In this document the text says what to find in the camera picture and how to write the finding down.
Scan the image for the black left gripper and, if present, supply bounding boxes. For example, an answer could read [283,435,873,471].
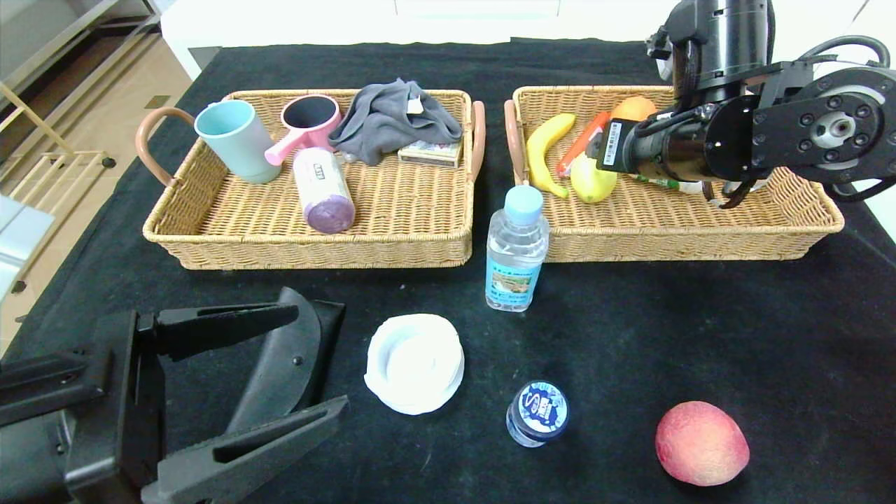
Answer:
[0,302,350,504]

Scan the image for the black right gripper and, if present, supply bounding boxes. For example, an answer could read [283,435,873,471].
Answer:
[584,117,665,174]

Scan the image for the yellow lemon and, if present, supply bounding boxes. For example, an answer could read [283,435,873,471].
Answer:
[570,150,620,204]

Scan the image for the water bottle blue cap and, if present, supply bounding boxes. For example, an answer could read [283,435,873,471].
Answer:
[485,185,550,314]

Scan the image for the small bottle blue lid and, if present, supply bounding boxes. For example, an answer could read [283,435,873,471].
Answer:
[506,380,570,448]

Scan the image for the red pink peach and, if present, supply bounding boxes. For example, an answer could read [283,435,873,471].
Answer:
[654,401,750,487]

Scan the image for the orange red sausage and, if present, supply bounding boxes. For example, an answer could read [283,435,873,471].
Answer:
[556,111,611,179]

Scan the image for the orange fruit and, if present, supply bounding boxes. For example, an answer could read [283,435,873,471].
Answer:
[610,96,659,122]

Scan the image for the yellow banana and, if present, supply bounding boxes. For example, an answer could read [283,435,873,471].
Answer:
[526,113,578,199]

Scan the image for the white yogurt bottle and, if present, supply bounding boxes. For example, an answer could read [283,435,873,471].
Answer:
[630,174,708,195]

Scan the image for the black glasses case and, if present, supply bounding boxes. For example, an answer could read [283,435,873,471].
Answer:
[224,286,347,435]

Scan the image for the small printed card box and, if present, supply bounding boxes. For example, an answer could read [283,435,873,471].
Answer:
[399,141,464,169]

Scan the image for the grey cloth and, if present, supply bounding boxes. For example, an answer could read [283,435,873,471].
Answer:
[329,78,464,167]

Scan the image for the black table cloth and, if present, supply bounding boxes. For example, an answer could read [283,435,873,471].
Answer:
[0,38,896,504]

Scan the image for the silver grey metal box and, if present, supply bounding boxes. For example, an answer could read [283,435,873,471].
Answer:
[0,196,55,303]

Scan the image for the white round lid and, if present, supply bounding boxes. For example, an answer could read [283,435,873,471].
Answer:
[364,314,466,416]

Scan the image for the pink purple cylinder bottle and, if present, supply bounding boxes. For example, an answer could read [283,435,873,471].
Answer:
[293,147,356,235]

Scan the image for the light blue plastic cup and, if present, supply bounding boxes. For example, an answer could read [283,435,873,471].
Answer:
[194,99,282,185]

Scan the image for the beige wooden rack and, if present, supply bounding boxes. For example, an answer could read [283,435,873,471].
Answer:
[0,80,118,218]

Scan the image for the grey metal shelf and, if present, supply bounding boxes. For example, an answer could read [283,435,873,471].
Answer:
[0,0,160,92]

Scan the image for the wicker basket brown handles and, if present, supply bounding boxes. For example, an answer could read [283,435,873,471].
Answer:
[504,84,846,265]
[135,88,487,272]

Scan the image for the black camera cable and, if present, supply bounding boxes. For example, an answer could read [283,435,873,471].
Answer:
[798,34,891,71]

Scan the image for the pink mug with handle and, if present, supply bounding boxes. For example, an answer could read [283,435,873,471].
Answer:
[265,94,344,167]

